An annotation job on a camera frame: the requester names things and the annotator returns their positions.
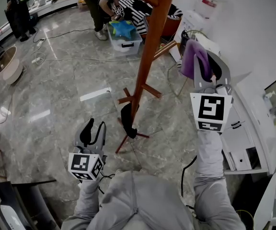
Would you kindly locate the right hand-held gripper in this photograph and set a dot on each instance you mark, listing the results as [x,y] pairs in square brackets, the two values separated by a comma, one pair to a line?
[211,109]

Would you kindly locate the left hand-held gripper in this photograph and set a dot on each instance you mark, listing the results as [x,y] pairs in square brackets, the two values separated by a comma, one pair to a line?
[80,164]

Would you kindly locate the purple cloth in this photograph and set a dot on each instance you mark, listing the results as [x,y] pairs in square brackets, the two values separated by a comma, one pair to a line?
[190,56]

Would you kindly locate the wooden coat rack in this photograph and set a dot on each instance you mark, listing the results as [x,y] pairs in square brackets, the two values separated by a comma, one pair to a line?
[152,44]

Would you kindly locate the person's left forearm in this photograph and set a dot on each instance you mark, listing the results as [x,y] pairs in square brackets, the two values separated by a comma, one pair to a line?
[88,195]

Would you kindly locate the person's right forearm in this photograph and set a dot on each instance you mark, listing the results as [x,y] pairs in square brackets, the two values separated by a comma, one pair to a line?
[210,154]

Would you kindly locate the black hanging garment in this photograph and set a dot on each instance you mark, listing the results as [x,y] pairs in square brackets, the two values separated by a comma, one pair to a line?
[127,118]

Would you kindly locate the person's left shoe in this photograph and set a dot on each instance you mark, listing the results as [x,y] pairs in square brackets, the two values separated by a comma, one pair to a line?
[118,171]

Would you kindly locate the white water dispenser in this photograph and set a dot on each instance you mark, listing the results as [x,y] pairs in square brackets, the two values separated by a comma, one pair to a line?
[188,20]

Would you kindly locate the white soap pump bottle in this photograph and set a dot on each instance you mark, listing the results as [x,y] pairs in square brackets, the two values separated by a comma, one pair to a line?
[269,95]

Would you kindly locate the brown armchair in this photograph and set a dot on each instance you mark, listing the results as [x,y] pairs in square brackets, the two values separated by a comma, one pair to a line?
[174,26]

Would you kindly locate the white sink cabinet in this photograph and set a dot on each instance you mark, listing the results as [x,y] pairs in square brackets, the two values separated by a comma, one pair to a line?
[238,138]

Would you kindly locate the person's grey hoodie torso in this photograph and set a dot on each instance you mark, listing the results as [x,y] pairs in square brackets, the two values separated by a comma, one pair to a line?
[140,205]

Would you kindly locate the clear plastic storage bin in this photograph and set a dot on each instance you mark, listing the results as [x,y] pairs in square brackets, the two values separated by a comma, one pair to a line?
[126,47]

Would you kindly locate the black desk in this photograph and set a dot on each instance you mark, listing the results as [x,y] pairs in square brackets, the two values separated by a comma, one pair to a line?
[37,207]

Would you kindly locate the white power strip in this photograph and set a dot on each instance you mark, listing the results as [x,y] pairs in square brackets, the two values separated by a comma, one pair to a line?
[35,60]
[40,43]

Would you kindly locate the black white striped blanket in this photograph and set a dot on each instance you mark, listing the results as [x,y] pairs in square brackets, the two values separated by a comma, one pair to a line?
[138,11]

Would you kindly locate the blue star plush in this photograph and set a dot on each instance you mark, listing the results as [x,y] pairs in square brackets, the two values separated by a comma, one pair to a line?
[123,30]

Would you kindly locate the green plush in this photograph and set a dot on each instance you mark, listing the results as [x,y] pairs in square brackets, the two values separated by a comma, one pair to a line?
[114,23]

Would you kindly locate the white flat device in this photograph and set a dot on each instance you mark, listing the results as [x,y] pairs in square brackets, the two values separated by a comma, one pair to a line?
[11,218]

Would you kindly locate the long white low bench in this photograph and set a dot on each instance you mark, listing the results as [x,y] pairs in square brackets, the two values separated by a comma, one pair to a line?
[51,7]

